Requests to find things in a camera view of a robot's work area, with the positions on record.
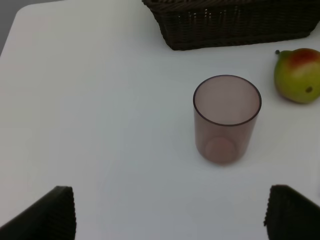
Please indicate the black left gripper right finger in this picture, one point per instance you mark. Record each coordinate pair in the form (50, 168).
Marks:
(290, 215)

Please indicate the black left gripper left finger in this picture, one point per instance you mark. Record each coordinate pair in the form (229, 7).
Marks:
(52, 217)

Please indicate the translucent pink plastic cup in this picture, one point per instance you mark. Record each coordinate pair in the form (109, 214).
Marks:
(226, 108)

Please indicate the green red mango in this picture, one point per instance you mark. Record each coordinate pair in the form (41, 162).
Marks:
(297, 75)

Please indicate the dark brown wicker basket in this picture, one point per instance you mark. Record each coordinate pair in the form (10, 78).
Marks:
(195, 24)

